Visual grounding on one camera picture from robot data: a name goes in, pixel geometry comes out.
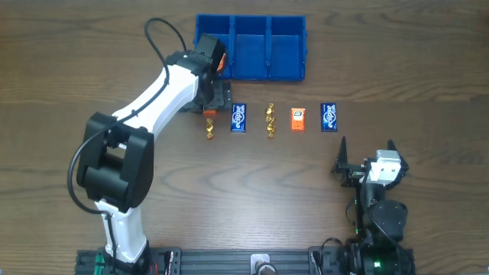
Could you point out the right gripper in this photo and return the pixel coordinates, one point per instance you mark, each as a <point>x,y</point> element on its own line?
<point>353,173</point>

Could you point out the blue candy pack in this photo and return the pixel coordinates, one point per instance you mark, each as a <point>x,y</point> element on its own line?
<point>329,117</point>
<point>238,118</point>

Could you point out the orange candy box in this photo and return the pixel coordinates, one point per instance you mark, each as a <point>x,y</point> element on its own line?
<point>221,63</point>
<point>298,122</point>
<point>209,112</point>

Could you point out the gold candy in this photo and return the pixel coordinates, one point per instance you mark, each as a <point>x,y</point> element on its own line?
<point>209,129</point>
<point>270,111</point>
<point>271,130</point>

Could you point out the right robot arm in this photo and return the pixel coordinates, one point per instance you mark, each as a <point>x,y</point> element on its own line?
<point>389,221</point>

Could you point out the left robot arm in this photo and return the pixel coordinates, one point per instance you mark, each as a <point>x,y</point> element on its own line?
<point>172,91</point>

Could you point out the blue tray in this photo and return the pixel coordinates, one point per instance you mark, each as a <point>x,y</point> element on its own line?
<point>248,53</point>

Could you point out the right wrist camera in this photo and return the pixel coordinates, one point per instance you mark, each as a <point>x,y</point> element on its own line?
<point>384,166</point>

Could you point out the mounting rail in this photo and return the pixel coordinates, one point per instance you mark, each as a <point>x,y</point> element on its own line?
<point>221,259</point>

